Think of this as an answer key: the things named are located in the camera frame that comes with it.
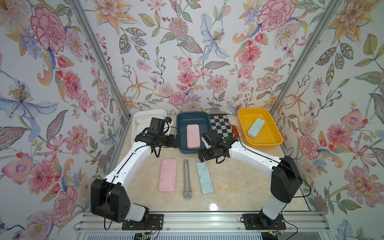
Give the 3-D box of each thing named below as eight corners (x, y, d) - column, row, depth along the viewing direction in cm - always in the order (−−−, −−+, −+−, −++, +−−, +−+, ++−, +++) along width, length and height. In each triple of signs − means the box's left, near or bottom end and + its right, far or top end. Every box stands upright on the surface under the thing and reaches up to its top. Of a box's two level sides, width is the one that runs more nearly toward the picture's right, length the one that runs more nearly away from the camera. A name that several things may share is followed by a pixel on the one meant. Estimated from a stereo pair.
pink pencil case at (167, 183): (158, 192, 85) (158, 191, 83) (163, 160, 97) (162, 158, 95) (174, 192, 85) (174, 191, 83) (177, 160, 97) (176, 158, 95)
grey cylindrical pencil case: (182, 199, 83) (182, 197, 80) (184, 162, 96) (183, 159, 94) (192, 199, 83) (192, 197, 80) (192, 162, 96) (192, 159, 94)
